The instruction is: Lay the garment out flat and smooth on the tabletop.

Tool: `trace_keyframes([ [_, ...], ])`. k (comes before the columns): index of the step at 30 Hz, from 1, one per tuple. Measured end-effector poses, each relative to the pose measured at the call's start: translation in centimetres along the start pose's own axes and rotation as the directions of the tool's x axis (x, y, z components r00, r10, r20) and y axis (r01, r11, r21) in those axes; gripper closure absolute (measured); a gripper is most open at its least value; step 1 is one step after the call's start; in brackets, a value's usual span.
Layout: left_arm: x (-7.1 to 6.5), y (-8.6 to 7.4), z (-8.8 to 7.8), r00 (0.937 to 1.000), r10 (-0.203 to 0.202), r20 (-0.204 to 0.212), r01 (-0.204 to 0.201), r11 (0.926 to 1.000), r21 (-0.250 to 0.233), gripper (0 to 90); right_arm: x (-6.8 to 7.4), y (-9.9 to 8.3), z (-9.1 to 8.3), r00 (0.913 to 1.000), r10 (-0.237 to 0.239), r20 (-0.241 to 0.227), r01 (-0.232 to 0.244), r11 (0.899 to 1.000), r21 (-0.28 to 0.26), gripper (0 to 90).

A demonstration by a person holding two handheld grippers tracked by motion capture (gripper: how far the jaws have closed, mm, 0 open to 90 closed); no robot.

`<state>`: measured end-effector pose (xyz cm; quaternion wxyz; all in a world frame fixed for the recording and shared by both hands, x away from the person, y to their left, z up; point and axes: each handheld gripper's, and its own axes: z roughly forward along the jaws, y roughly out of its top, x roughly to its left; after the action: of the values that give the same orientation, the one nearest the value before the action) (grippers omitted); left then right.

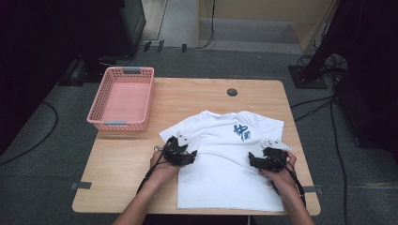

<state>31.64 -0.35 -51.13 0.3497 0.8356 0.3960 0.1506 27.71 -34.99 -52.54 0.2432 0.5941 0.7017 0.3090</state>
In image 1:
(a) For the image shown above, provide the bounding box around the left hand-held gripper cable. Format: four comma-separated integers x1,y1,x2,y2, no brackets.
136,144,172,195

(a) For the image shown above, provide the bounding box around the beige wooden platform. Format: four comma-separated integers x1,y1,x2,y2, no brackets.
196,0,341,54

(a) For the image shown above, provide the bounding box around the pink plastic basket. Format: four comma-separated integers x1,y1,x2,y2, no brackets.
86,66,156,133

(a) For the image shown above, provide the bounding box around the thin black floor cable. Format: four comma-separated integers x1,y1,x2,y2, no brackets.
294,100,333,124
290,96,335,110

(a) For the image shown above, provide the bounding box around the black stand base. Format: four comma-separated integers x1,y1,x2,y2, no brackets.
287,64,329,90

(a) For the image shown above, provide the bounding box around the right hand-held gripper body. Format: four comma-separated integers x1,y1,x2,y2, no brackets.
261,138,293,173

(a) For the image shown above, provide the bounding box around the black stand pole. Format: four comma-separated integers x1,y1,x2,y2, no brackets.
302,0,358,81

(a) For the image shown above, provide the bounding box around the grey tape strip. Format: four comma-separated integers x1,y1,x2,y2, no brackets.
302,185,325,195
69,181,93,191

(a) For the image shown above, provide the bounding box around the long curved black floor cable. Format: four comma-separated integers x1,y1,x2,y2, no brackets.
0,100,59,168

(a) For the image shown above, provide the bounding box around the black hanging cable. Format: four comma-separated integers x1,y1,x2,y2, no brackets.
196,0,218,50

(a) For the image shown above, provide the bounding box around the person's left hand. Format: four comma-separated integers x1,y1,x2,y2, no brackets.
149,145,182,188

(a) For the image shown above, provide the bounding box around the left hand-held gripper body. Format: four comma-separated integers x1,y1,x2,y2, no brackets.
161,131,192,167

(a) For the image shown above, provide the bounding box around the person's right hand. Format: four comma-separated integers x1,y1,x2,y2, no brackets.
258,151,299,195

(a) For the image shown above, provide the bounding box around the white t-shirt with blue print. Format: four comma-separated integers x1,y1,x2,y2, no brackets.
159,109,286,214

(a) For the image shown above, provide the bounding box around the black cabinet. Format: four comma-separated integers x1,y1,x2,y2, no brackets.
46,0,147,68

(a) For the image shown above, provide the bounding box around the tangle of black cables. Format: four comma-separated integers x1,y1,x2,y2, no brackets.
296,53,349,83

